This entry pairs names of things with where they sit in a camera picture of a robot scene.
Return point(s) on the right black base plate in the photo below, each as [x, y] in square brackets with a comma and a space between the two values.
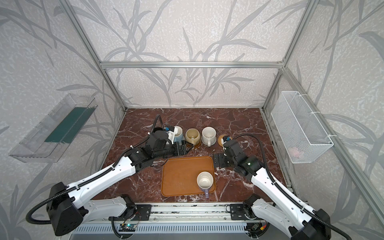
[241, 212]

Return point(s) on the green circuit board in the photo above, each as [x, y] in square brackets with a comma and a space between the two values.
[125, 228]

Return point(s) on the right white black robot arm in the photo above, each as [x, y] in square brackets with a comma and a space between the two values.
[292, 216]

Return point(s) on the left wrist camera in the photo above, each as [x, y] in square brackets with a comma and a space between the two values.
[171, 134]

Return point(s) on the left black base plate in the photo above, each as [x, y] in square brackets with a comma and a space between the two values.
[139, 213]

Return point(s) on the beige mug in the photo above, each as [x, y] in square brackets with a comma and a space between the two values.
[193, 136]

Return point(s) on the white lilac-handled mug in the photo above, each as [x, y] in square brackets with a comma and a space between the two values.
[205, 181]

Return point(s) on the aluminium front rail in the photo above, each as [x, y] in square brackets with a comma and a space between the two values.
[186, 213]

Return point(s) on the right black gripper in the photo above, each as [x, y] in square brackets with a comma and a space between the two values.
[221, 160]

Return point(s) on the aluminium cage frame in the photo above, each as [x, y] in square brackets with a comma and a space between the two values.
[355, 173]

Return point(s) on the clear plastic wall bin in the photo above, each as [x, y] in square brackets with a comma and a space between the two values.
[48, 141]

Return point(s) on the brown wooden coaster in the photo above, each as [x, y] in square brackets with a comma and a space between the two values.
[196, 145]

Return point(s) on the white wire mesh basket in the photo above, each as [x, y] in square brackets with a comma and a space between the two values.
[299, 126]

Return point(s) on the pink object in basket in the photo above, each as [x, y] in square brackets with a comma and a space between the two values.
[295, 153]

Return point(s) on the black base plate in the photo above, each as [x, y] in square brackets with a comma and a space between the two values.
[241, 212]
[139, 213]

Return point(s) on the tan rattan coaster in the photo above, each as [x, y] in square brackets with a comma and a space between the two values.
[220, 140]

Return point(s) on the light blue mug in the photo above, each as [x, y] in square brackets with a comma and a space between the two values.
[179, 137]

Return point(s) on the brown rectangular tray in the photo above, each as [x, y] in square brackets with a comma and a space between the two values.
[180, 175]

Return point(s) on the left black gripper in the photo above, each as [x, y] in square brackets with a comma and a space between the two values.
[178, 149]

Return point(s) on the right controller with wires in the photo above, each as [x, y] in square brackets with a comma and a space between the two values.
[256, 228]

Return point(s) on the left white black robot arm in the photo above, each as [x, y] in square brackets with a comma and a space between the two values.
[68, 206]

